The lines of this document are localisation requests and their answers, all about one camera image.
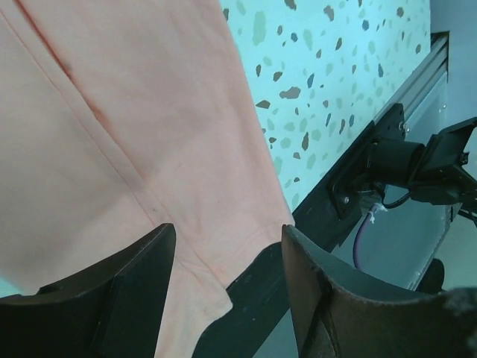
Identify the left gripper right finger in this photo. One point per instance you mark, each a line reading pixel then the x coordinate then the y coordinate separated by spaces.
pixel 339 311

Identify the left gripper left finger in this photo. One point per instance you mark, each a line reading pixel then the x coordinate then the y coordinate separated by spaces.
pixel 111 309

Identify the salmon pink t-shirt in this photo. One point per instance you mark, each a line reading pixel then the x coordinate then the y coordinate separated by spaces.
pixel 117 117

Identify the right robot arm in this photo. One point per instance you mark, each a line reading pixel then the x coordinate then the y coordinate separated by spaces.
pixel 433 173

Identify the aluminium frame rail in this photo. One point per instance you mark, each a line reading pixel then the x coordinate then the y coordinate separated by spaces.
pixel 420 82

